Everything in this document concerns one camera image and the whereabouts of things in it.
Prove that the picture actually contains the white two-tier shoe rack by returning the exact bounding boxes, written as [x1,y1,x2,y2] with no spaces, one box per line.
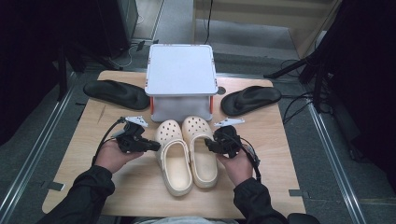
[144,43,219,123]

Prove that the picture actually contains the white floor cable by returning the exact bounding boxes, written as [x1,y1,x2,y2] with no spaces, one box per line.
[108,40,148,70]

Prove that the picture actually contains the wooden platform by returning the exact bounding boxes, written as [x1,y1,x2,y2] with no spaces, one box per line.
[191,0,344,59]

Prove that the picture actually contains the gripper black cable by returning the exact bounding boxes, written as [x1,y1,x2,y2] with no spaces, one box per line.
[91,116,127,166]
[238,135,262,185]

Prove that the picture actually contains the black cabinet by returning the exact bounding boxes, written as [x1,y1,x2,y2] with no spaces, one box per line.
[96,0,140,59]

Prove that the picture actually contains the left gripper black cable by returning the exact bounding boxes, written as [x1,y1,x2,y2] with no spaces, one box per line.
[91,116,127,166]

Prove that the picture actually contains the cream clog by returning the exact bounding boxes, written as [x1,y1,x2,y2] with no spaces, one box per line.
[154,119,194,198]
[181,115,219,189]

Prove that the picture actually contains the grey tape strip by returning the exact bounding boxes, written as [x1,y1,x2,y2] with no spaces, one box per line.
[288,189,311,200]
[40,180,66,192]

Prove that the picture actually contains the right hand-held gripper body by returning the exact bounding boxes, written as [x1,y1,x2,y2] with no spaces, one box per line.
[213,117,246,159]

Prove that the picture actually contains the black floor cables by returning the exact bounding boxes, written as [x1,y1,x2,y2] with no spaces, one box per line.
[279,59,316,126]

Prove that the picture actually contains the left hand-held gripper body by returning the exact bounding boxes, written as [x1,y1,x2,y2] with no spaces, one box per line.
[115,115,149,154]

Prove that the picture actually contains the black stand legs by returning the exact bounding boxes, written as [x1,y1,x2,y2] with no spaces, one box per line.
[263,46,332,114]

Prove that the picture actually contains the person's left hand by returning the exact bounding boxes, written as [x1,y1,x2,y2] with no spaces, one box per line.
[92,139,145,175]

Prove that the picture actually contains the black chair armrest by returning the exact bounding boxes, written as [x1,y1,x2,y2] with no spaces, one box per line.
[286,212,321,224]

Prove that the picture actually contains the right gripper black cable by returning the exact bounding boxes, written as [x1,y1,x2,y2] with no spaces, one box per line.
[238,135,262,185]

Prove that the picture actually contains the black hanging cable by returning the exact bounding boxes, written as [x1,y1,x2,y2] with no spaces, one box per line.
[203,0,215,46]

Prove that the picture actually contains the person's right hand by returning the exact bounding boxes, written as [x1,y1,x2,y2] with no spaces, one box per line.
[216,148,255,188]

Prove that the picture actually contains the black flip-flop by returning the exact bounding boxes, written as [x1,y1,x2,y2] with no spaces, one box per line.
[82,79,151,111]
[219,85,283,118]

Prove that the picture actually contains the black upright stand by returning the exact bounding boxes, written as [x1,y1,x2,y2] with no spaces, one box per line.
[57,46,69,102]

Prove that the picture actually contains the metal floor rail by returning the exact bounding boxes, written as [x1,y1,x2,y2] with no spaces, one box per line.
[0,71,78,224]
[306,102,369,224]

